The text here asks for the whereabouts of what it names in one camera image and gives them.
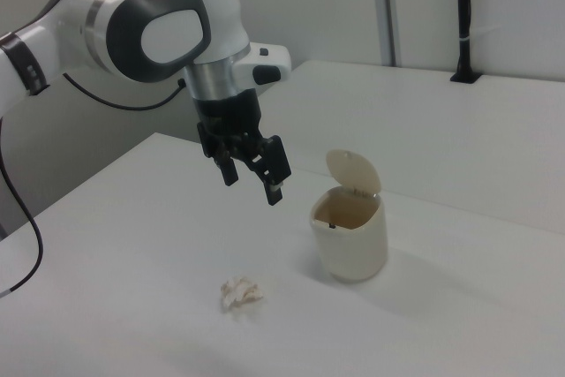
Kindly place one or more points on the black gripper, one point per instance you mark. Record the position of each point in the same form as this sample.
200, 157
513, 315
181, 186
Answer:
229, 114

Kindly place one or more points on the white paper trash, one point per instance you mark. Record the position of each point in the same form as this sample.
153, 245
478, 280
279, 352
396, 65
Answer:
240, 293

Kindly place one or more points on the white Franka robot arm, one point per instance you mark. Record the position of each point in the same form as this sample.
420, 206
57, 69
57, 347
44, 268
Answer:
172, 37

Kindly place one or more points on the small white lidded bin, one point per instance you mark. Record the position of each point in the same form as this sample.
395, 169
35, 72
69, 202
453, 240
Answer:
353, 244

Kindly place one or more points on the black pole with base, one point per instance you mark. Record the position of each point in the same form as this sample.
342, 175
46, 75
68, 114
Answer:
464, 19

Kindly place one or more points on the grey partition frame post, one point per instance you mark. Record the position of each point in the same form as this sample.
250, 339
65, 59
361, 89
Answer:
386, 10

